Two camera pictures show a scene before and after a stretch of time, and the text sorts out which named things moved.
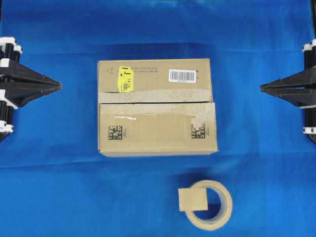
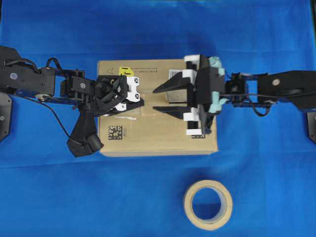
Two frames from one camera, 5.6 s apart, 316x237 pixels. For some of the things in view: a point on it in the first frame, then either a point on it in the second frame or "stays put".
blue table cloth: x=54 y=182 stays put
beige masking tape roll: x=226 y=208 stays put
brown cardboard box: x=156 y=107 stays put
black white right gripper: x=300 y=97 -> x=206 y=73
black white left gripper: x=19 y=84 -> x=110 y=90
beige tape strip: x=192 y=199 -> x=146 y=109
